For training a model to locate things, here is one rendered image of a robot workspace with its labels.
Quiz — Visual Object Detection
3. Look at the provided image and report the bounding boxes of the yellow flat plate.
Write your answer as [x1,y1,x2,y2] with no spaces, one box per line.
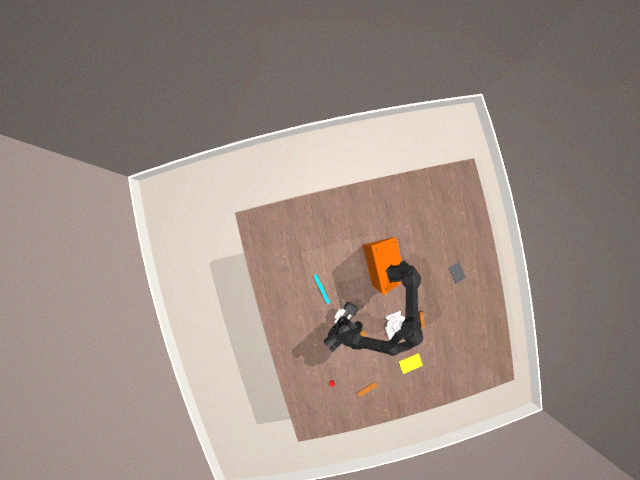
[399,353,423,374]

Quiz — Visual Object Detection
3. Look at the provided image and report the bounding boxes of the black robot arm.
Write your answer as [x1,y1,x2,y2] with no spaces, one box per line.
[324,260,423,356]

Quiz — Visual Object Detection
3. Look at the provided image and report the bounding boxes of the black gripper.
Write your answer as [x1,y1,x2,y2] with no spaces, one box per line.
[328,302,358,336]

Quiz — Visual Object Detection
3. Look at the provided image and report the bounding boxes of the cyan long rectangular bar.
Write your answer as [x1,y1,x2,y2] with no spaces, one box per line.
[314,274,330,304]

